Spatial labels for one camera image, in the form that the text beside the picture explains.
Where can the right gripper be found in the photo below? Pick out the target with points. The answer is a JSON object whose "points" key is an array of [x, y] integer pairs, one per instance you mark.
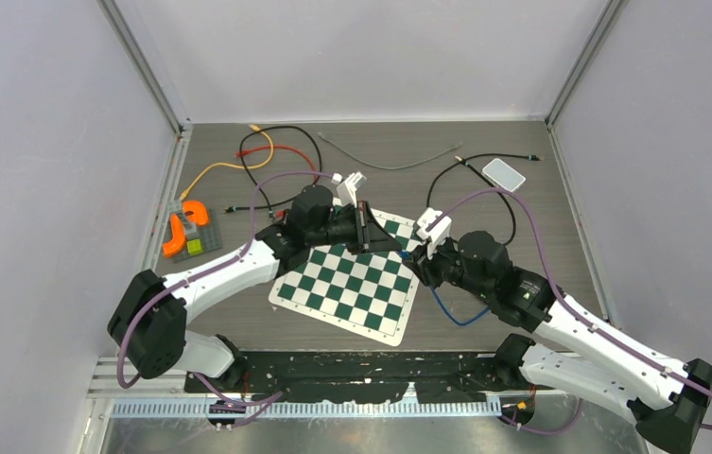
{"points": [[424, 266]]}

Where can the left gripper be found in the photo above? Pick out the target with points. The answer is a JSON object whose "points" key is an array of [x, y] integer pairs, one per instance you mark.
{"points": [[369, 235]]}

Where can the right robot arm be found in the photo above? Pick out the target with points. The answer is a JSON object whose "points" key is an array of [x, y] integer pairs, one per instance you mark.
{"points": [[567, 347]]}

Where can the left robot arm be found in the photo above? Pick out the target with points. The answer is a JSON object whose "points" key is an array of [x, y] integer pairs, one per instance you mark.
{"points": [[150, 322]]}

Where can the green white chessboard mat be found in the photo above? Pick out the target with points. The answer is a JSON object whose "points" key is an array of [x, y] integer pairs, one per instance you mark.
{"points": [[370, 295]]}

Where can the orange toy on grey plate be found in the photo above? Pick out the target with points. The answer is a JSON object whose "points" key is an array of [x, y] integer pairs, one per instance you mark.
{"points": [[192, 231]]}

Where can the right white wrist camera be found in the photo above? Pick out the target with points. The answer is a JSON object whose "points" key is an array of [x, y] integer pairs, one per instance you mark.
{"points": [[433, 227]]}

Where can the white switch box right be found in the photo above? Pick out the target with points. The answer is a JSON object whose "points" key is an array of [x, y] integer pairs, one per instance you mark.
{"points": [[503, 175]]}

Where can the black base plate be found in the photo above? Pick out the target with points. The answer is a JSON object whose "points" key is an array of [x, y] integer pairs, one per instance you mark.
{"points": [[364, 377]]}

